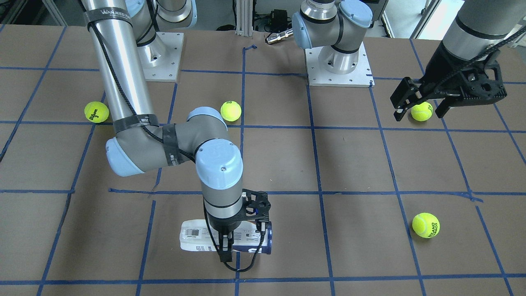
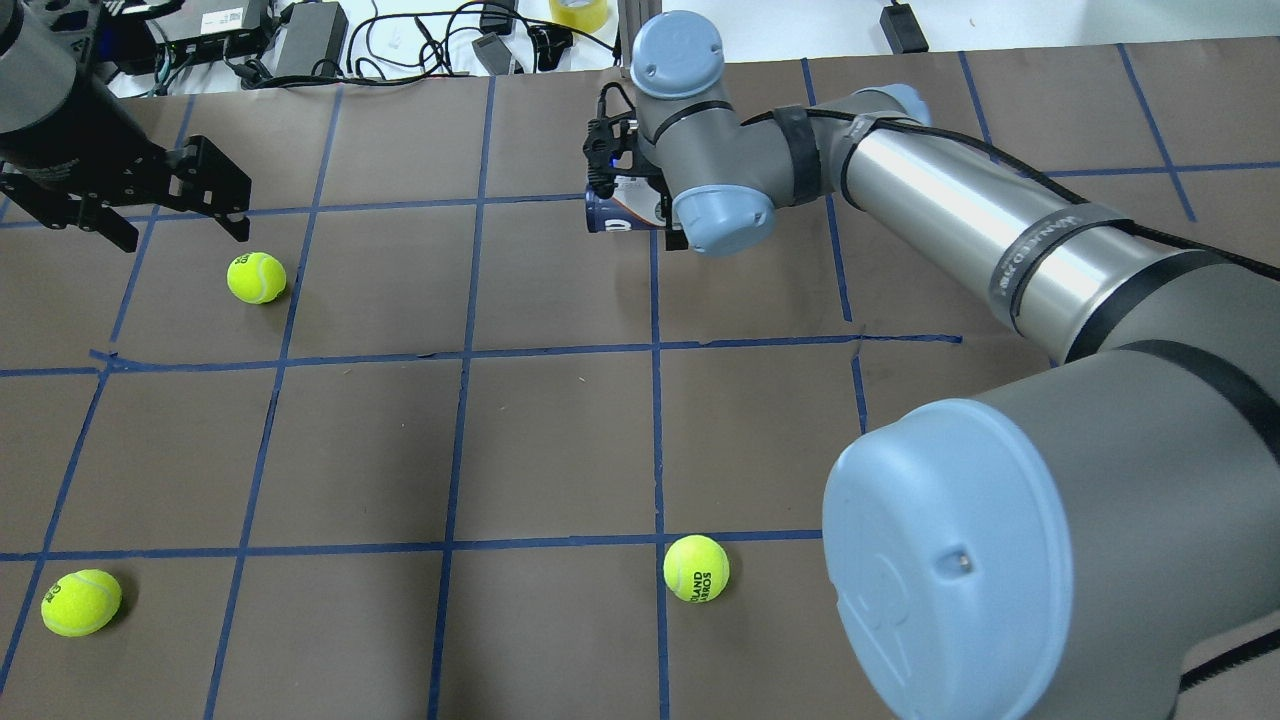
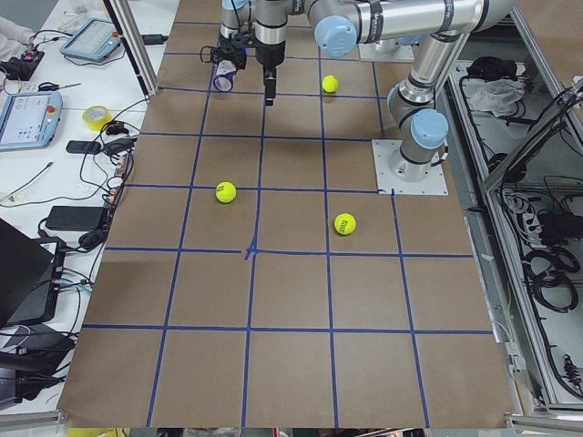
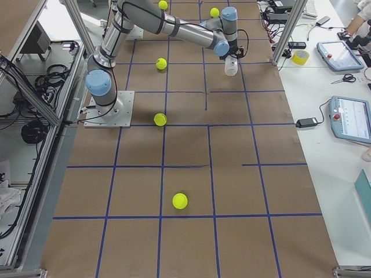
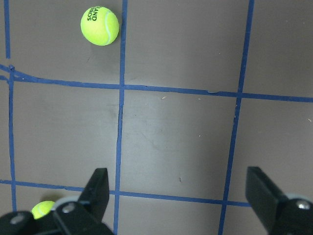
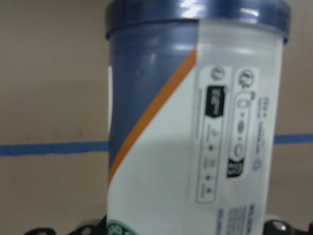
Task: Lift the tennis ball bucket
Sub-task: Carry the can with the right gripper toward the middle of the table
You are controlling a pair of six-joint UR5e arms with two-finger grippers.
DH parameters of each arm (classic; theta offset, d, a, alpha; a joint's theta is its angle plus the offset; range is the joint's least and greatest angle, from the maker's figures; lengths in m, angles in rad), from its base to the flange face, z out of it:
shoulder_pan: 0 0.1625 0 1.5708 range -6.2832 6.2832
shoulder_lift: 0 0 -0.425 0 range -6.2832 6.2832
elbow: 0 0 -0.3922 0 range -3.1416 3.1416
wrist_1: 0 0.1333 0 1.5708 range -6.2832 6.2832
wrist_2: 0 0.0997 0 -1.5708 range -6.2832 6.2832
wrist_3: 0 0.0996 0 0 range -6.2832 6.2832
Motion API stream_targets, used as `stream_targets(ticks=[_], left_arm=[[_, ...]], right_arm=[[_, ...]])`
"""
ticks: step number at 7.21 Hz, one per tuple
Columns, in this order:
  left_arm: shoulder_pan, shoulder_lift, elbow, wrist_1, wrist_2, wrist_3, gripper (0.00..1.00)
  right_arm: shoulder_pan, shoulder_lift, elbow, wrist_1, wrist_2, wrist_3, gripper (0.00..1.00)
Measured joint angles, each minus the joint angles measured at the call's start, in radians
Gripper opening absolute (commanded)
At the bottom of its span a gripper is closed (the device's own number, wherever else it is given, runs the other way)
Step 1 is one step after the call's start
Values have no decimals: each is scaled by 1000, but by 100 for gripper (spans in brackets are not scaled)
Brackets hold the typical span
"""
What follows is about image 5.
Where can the Roland Garros tennis ball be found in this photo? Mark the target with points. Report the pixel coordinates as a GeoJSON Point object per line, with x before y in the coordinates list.
{"type": "Point", "coordinates": [99, 25]}

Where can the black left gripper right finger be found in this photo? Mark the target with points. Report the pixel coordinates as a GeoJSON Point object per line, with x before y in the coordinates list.
{"type": "Point", "coordinates": [279, 213]}

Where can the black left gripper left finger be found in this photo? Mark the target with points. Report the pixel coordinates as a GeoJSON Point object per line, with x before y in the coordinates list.
{"type": "Point", "coordinates": [84, 216]}

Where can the tennis ball near left gripper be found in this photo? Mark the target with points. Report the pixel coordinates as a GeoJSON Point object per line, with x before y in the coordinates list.
{"type": "Point", "coordinates": [42, 209]}

